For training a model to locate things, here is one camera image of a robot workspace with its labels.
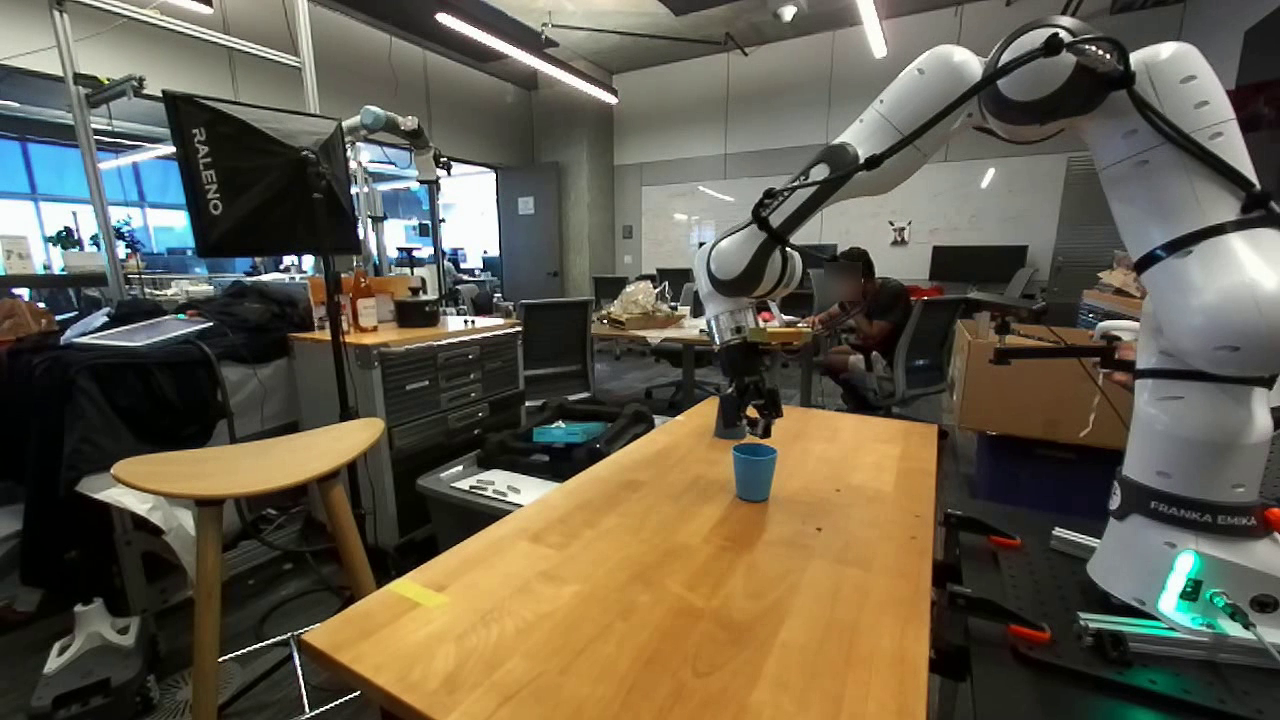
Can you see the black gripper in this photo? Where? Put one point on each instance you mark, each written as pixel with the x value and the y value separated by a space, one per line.
pixel 744 370

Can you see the seated person dark shirt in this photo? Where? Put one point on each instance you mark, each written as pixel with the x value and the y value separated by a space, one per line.
pixel 864 320

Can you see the long ceiling light strip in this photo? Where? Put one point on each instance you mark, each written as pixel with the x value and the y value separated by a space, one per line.
pixel 525 58

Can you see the blue plastic cup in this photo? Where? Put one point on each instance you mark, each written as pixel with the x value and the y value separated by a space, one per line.
pixel 752 475

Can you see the dark blue storage bin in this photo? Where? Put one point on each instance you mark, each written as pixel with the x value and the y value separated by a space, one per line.
pixel 1040 475

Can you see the black light stand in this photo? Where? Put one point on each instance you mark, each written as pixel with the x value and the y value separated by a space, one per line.
pixel 333 333

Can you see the white floor object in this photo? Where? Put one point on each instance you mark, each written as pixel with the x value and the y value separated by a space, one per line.
pixel 88 659

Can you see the short ceiling light strip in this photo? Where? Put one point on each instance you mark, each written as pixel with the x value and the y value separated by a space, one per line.
pixel 868 24

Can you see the black computer monitor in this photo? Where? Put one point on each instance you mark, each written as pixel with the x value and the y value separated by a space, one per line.
pixel 980 263
pixel 817 258

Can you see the yellow tape strip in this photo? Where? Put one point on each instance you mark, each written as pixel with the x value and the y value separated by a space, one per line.
pixel 417 595

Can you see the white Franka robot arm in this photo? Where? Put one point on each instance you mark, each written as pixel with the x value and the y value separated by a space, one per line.
pixel 1172 333

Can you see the grey drawer cabinet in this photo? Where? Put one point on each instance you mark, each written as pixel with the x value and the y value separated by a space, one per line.
pixel 433 394

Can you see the orange bottle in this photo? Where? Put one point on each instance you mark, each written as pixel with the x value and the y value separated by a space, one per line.
pixel 365 307

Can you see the white cloth pile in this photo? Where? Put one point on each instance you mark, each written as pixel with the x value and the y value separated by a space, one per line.
pixel 643 307

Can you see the wooden work table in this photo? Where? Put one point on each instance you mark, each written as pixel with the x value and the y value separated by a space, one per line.
pixel 665 337

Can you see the silver metal pole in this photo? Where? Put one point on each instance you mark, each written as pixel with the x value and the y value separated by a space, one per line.
pixel 86 146

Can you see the black office chair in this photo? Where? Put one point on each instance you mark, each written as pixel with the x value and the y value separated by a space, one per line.
pixel 552 346

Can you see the black softbox light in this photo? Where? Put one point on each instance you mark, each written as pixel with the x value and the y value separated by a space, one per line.
pixel 263 181

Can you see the teal flat item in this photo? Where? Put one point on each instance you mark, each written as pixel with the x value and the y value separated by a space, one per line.
pixel 571 434

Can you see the black cloth covered table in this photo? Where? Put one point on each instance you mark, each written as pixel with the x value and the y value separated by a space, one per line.
pixel 121 413

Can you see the wooden stool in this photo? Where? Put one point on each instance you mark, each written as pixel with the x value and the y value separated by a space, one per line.
pixel 241 464

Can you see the grey flat crate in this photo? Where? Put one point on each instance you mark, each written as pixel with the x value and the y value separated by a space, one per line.
pixel 487 489

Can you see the grey door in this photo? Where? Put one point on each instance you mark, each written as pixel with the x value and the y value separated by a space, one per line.
pixel 530 228

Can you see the large cardboard box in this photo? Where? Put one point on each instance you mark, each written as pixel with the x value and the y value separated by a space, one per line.
pixel 1040 394

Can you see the white wall whiteboard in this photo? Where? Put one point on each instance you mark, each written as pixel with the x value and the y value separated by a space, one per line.
pixel 932 203

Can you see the cardboard scrap pile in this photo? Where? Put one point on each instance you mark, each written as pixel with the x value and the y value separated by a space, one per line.
pixel 1119 281

